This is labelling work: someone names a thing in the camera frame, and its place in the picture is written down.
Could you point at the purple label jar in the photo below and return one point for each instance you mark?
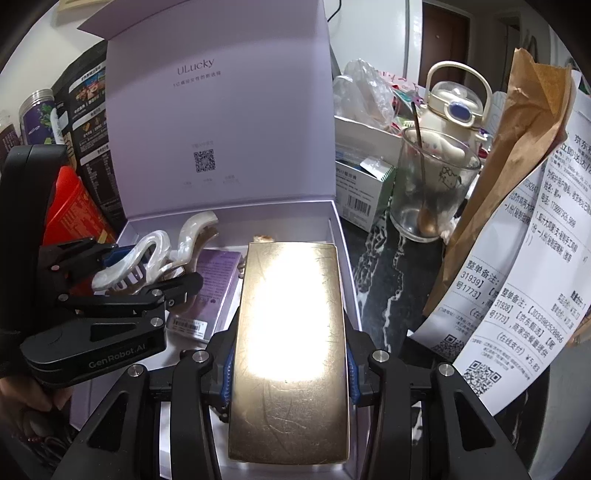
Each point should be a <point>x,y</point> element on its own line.
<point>39,120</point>

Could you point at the red canister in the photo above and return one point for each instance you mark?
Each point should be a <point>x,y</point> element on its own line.
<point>74,207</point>

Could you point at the crumpled clear plastic bag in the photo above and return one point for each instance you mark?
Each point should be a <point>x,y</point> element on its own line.
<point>364,92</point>

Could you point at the white green medicine box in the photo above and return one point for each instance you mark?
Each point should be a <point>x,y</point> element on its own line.
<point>360,198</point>

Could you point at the person's left hand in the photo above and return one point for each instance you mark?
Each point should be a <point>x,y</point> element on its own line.
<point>27,410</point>

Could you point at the white fridge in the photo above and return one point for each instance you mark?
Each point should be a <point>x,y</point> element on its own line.
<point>374,37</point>

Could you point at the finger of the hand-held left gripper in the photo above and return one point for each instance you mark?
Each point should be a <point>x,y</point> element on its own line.
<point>152,295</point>
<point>111,258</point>

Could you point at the lavender gift box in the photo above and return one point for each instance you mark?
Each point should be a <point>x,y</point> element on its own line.
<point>221,115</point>

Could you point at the metal spoon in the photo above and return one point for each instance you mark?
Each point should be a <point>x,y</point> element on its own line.
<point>422,184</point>

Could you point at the pearl wavy hair claw clip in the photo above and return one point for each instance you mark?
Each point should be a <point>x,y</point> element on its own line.
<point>152,244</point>

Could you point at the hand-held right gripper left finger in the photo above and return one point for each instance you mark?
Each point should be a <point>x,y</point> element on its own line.
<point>225,376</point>

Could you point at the brown paper bag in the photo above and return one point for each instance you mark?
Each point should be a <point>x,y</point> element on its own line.
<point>517,138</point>

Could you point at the black snack bag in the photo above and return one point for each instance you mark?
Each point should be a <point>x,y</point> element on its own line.
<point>87,138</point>

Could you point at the dark wooden door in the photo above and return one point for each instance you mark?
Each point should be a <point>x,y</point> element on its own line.
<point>445,37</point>

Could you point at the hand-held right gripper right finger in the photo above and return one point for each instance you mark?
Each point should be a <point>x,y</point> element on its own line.
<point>353,383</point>

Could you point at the small purple box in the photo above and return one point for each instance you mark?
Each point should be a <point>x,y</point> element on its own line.
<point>207,286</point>

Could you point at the gold rectangular case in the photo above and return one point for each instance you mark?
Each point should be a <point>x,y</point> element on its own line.
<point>286,346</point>

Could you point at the white printed receipt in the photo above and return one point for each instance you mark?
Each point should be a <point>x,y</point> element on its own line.
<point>471,304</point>
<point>554,230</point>

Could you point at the clear glass cup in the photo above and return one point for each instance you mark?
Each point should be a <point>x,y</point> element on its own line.
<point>415,207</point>

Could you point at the white open carton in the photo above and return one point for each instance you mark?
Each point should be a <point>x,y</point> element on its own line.
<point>364,138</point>

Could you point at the cream water bottle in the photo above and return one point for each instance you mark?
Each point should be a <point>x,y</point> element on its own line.
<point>455,106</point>

